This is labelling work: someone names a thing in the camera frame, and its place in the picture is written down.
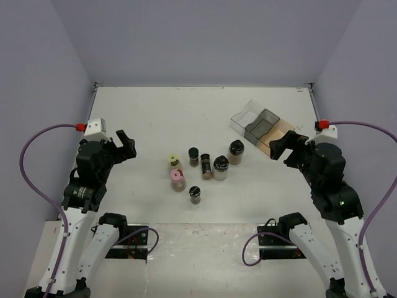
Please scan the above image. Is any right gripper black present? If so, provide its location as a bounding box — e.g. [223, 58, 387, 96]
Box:
[269, 129, 320, 187]

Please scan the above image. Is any brown spice jar black lid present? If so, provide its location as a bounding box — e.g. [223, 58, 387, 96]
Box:
[228, 140, 245, 165]

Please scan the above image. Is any yellow lid spice jar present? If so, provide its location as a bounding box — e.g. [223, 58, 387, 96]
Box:
[167, 154, 182, 171]

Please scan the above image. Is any large white salt jar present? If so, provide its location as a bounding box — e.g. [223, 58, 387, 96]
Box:
[212, 155, 230, 181]

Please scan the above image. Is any pink lid spice jar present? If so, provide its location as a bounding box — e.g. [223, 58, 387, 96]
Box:
[170, 169, 186, 192]

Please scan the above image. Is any black label spice bottle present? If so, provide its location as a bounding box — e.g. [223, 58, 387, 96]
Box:
[200, 153, 212, 180]

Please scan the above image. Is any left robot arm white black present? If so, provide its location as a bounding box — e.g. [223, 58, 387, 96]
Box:
[25, 124, 136, 297]

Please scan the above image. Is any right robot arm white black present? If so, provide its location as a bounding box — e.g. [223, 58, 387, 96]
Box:
[269, 130, 389, 297]

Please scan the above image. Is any clear tiered organizer tray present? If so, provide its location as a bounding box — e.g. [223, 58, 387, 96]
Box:
[230, 100, 295, 156]

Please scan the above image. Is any black cap bottle upright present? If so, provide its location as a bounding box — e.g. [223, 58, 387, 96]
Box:
[188, 147, 199, 167]

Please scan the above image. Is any black grinder pepper bottle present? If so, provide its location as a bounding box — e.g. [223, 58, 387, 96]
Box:
[189, 186, 201, 205]

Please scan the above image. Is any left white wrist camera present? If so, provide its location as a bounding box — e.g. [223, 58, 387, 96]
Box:
[84, 118, 110, 142]

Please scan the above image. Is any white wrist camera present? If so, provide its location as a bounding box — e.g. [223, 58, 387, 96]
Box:
[305, 125, 338, 145]
[84, 118, 110, 142]

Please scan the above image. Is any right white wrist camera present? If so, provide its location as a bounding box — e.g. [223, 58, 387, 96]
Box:
[305, 125, 338, 145]

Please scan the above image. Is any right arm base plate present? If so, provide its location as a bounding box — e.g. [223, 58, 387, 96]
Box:
[257, 218, 306, 260]

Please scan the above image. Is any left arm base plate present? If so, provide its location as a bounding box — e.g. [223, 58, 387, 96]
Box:
[105, 231, 148, 261]

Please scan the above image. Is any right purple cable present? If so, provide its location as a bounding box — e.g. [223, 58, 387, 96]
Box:
[314, 119, 397, 296]

